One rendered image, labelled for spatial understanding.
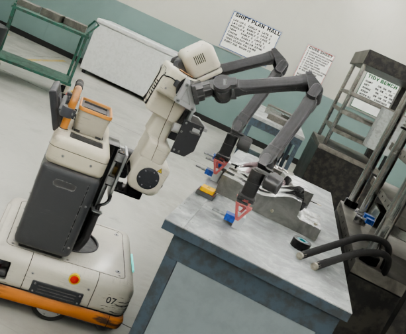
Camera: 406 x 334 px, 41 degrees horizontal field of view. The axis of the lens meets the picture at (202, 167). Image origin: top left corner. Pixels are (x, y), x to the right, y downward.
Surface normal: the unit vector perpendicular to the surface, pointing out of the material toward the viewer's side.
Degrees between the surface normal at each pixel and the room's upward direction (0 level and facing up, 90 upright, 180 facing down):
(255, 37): 90
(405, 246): 90
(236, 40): 90
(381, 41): 90
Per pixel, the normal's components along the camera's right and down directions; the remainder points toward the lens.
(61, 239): 0.17, 0.31
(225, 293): -0.19, 0.15
